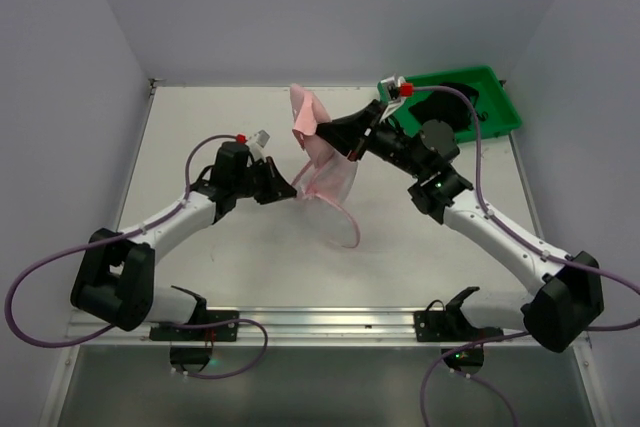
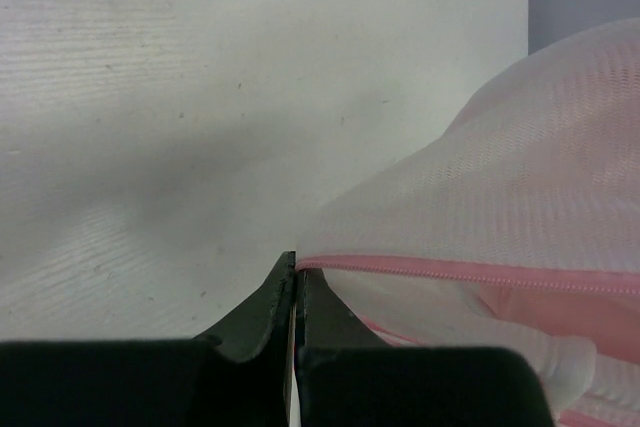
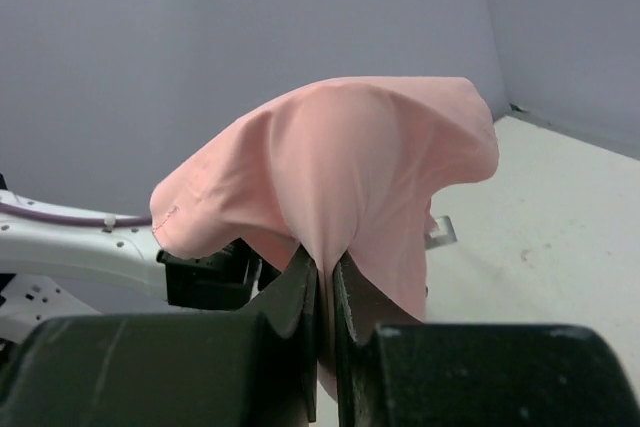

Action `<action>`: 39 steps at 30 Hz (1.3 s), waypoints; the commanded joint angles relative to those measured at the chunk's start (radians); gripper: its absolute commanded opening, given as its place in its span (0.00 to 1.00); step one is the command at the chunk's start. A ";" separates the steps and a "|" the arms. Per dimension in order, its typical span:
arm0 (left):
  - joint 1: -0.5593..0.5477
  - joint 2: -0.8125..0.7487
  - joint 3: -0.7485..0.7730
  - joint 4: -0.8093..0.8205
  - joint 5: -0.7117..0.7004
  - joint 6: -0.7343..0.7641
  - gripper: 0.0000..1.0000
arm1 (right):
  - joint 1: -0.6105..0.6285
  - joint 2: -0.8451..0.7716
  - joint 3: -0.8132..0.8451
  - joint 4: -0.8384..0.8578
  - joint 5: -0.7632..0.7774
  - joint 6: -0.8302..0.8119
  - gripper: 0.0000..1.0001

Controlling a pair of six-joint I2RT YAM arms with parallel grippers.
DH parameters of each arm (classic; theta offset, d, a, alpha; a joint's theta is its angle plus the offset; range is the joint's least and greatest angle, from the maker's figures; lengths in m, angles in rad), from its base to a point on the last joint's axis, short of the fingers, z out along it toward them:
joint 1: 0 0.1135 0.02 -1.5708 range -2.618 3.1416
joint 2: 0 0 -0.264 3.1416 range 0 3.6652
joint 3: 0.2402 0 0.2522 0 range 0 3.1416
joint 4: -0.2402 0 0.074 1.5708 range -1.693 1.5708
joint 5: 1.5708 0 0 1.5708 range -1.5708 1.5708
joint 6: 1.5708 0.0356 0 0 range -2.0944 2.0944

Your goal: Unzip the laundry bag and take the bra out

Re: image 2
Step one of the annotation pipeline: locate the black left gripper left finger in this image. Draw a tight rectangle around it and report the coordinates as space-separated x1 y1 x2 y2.
1 252 295 426

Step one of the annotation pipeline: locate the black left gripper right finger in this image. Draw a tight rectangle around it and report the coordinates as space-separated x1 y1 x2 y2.
295 271 553 427

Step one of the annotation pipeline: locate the white mesh laundry bag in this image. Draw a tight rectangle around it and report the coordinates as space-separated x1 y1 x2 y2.
297 19 639 426

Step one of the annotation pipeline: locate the pink bra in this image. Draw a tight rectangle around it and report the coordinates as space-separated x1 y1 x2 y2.
477 286 639 363

